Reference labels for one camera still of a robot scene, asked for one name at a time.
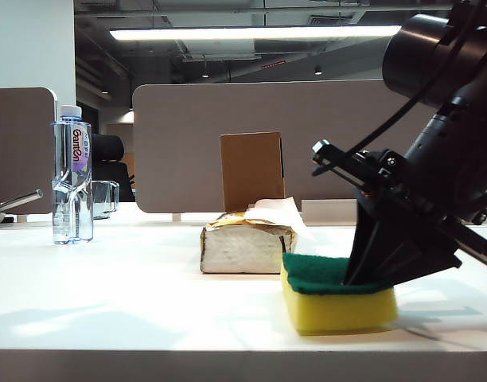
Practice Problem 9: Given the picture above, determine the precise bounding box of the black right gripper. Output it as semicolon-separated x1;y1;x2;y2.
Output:
311;99;487;288

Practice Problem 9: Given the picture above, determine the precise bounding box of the yellow sponge with green pad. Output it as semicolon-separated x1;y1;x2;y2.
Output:
279;252;399;337

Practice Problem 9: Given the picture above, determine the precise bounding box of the clear plastic water bottle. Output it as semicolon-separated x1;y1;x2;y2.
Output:
51;104;95;246

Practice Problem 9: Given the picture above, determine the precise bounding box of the white and gold tissue pack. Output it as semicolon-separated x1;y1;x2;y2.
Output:
200;210;300;275

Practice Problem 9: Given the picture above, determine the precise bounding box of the brown cardboard box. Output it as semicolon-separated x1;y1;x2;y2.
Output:
220;131;286;212

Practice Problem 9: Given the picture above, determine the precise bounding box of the wide brown desk partition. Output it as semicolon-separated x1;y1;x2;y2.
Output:
131;78;439;223

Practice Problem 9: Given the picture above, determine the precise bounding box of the long ceiling light strip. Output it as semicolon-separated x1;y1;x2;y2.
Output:
108;25;403;41

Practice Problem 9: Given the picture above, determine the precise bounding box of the clear glass mug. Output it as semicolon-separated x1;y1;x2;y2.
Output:
92;179;121;220

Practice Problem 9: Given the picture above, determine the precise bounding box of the black office chair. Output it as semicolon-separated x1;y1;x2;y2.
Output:
90;133;137;202

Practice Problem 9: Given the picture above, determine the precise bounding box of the narrow brown desk partition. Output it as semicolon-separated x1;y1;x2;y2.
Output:
0;87;58;223

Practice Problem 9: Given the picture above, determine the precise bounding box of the beige cable tray cover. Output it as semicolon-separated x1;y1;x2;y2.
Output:
301;198;359;224

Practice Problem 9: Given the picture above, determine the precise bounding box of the metal pot with handle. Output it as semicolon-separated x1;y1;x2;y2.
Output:
0;189;45;229

